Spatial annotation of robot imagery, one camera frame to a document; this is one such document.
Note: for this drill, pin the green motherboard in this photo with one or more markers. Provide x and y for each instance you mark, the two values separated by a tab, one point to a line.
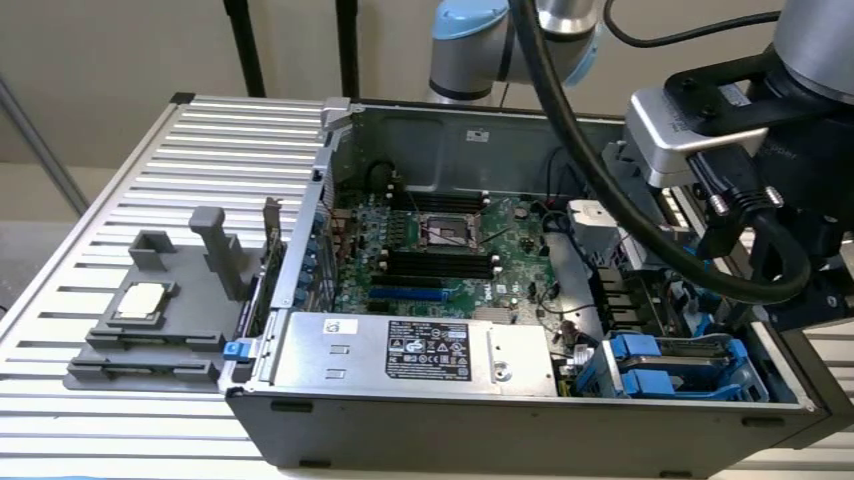
468	285

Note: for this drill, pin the CPU socket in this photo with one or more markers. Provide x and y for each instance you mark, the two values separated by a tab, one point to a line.
448	232

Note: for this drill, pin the blue disk bay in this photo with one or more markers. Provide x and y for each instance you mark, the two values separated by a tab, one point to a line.
737	372

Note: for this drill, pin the RAM stick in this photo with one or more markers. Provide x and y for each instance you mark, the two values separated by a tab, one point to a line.
137	370
150	342

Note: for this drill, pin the blue expansion slot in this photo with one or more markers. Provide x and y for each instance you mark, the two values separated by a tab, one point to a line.
404	295

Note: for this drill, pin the open black PC case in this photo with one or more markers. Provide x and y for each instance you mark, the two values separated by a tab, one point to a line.
468	425

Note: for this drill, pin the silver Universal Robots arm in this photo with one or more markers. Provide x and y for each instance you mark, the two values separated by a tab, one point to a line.
461	60

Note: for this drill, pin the graphics card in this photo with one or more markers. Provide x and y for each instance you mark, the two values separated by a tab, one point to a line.
274	260

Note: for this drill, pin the silver power supply unit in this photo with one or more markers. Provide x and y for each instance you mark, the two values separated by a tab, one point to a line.
367	360

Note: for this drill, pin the blue case latch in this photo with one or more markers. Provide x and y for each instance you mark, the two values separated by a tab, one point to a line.
238	350

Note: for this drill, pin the grey metal pole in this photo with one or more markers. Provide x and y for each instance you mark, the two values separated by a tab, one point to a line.
41	145

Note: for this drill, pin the silver CPU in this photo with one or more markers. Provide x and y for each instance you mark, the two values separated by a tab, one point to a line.
143	300

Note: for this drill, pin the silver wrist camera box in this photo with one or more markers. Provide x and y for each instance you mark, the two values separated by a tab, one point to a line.
657	135

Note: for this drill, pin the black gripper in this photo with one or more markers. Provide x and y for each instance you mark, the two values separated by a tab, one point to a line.
828	200

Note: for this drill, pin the black RAM slot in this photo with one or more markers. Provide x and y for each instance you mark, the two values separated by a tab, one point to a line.
441	254
441	272
441	266
441	260

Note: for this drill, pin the disk with blue carrier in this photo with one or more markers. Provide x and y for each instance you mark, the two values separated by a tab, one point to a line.
637	347

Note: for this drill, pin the silver chipset heat sink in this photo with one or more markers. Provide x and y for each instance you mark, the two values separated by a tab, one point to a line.
500	315

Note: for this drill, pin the black stand pole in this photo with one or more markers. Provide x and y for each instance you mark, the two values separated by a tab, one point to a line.
347	45
247	45

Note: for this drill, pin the black expansion slot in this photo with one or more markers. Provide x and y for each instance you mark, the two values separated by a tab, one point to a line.
404	281

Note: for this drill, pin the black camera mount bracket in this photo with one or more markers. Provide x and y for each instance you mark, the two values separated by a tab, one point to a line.
708	85

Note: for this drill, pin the grey parts rack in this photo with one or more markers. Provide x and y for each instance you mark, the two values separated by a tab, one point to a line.
194	300

